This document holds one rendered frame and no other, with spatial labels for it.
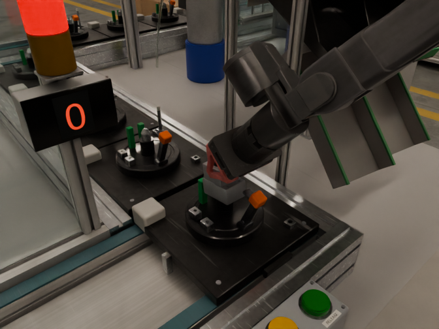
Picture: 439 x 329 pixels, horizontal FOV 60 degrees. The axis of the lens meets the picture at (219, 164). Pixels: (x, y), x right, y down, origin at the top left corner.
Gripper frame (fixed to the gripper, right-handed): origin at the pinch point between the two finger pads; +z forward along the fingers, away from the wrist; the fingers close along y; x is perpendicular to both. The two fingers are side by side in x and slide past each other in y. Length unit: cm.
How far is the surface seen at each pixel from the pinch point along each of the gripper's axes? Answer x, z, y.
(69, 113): -14.6, -4.3, 19.8
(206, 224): 7.0, 3.7, 5.6
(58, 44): -20.6, -11.0, 19.2
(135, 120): -25.9, 37.0, -7.4
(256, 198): 7.2, -5.2, 0.7
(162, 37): -79, 88, -63
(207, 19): -57, 47, -56
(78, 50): -80, 86, -22
